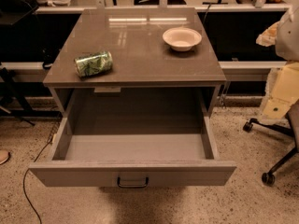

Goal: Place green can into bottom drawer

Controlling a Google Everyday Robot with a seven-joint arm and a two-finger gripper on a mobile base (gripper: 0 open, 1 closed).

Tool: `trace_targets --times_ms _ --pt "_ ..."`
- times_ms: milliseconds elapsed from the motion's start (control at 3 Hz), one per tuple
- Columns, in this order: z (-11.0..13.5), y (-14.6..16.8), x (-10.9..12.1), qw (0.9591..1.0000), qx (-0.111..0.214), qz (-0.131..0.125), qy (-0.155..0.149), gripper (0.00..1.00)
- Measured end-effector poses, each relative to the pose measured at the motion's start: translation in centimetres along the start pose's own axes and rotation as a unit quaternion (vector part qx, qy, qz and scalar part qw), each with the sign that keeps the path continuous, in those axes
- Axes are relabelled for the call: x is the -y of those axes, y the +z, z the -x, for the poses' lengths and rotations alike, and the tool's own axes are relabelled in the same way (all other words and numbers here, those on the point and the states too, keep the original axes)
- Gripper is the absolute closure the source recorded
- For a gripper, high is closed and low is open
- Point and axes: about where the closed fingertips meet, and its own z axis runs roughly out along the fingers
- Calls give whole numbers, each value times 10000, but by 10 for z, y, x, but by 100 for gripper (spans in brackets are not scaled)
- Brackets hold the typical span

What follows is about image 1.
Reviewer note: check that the black drawer handle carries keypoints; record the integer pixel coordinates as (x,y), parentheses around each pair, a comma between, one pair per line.
(132,184)

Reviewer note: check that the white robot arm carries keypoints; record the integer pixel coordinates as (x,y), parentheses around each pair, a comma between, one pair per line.
(287,40)

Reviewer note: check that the white ceramic bowl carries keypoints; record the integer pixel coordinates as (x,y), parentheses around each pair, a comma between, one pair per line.
(181,38)

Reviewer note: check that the open grey bottom drawer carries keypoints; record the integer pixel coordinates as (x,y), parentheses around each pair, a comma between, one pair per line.
(162,133)

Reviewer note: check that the grey cabinet with glossy top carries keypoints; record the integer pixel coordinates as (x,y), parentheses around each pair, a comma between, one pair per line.
(134,37)

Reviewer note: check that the black tripod stand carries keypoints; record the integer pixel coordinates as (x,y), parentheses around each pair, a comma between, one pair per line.
(7,78)

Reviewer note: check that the green patterned drink can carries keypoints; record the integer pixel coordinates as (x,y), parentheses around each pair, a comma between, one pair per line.
(93,64)

